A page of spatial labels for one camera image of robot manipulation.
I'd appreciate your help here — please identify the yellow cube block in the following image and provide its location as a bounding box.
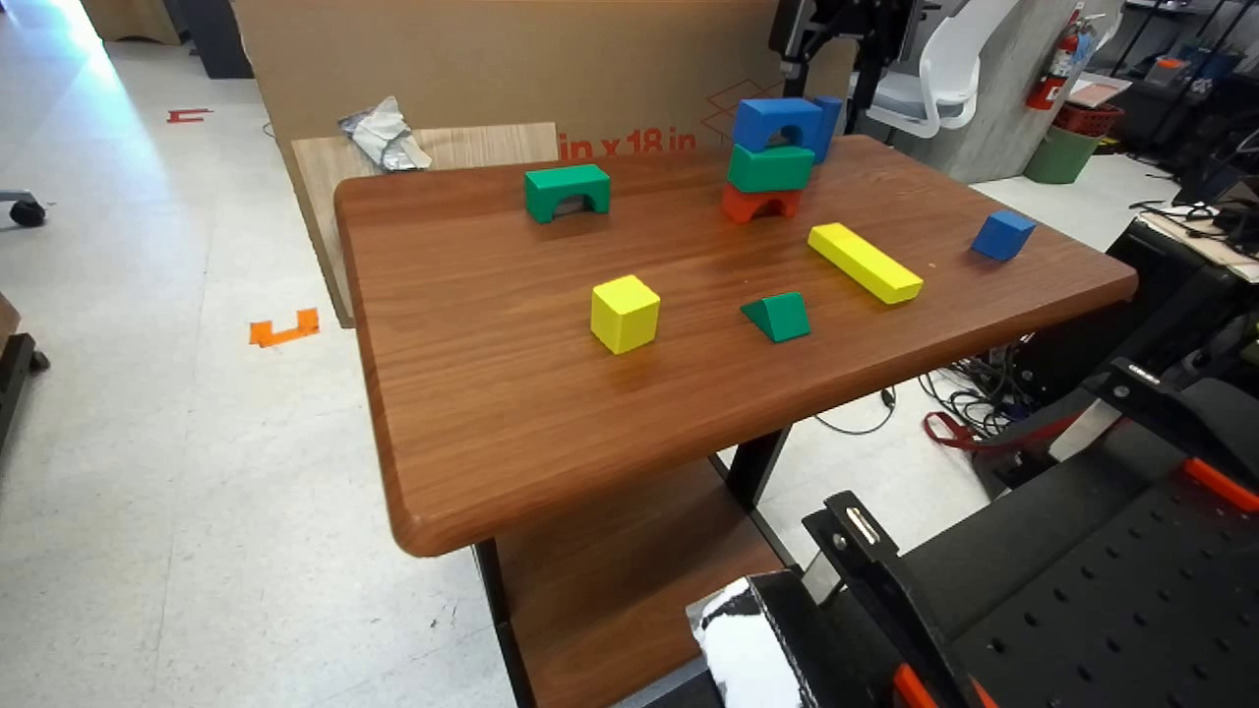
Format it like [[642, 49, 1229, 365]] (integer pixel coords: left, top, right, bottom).
[[591, 276, 663, 352]]

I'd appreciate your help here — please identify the green triangular wedge block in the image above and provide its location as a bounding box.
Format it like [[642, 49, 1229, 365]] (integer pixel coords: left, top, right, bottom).
[[742, 289, 811, 347]]

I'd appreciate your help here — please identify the orange arch block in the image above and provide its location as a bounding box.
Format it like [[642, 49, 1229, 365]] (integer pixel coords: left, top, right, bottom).
[[721, 184, 801, 225]]

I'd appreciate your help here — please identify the green arch block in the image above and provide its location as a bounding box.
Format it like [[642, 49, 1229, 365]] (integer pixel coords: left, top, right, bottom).
[[522, 165, 612, 225]]

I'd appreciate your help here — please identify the green stacked block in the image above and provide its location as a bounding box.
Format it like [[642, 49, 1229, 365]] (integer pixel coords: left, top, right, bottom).
[[730, 146, 815, 191]]

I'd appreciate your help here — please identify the long yellow rectangular block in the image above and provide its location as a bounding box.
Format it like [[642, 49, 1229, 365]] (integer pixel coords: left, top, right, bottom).
[[806, 225, 925, 306]]

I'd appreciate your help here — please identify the blue arch block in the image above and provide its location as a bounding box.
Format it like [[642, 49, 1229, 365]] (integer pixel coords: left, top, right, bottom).
[[732, 98, 846, 162]]

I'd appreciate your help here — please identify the blue cube block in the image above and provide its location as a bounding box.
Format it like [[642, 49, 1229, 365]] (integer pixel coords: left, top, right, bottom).
[[972, 208, 1037, 263]]

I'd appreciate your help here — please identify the lower wooden shelf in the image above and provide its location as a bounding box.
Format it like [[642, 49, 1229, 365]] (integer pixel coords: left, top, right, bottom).
[[475, 458, 780, 708]]

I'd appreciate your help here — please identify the large cardboard box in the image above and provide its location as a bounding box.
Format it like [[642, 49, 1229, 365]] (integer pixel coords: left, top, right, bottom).
[[233, 0, 780, 162]]

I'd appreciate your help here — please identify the crumpled grey plastic bag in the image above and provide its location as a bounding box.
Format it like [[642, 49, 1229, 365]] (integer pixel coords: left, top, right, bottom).
[[339, 95, 435, 174]]

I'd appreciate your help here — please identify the orange floor tape marker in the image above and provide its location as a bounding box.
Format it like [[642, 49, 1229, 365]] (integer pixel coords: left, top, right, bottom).
[[247, 306, 319, 349]]

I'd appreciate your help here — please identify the black orange clamp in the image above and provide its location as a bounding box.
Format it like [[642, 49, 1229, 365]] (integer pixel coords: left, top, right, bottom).
[[1097, 361, 1259, 516], [803, 491, 999, 708]]

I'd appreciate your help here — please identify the green bucket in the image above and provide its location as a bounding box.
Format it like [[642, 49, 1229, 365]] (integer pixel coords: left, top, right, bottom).
[[1026, 124, 1097, 184]]

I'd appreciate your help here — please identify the red fire extinguisher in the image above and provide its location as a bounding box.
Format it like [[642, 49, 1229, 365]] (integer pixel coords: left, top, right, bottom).
[[1026, 15, 1088, 108]]

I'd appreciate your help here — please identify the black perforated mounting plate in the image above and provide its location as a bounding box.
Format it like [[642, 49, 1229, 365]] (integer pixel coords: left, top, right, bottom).
[[904, 425, 1259, 708]]

